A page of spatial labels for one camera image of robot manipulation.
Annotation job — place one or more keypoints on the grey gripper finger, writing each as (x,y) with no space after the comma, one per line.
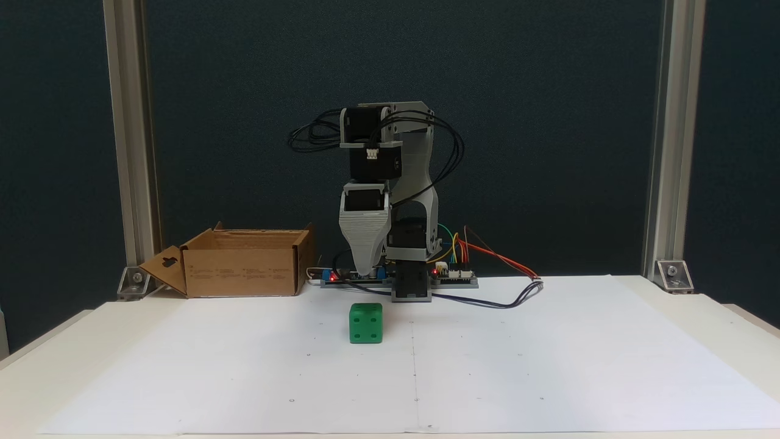
(365,241)

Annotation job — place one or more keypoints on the green dice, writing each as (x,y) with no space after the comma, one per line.
(365,326)

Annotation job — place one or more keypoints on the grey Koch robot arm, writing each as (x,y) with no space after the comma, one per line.
(417,183)

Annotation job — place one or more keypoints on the blue circuit board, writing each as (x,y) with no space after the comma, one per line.
(341,277)

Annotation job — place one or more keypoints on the brown cardboard box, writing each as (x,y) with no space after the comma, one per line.
(244,268)

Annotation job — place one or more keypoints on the metal corner bracket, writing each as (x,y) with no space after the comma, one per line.
(673,275)
(135,283)

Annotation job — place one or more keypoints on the aluminium frame post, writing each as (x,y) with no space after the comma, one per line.
(131,122)
(673,122)

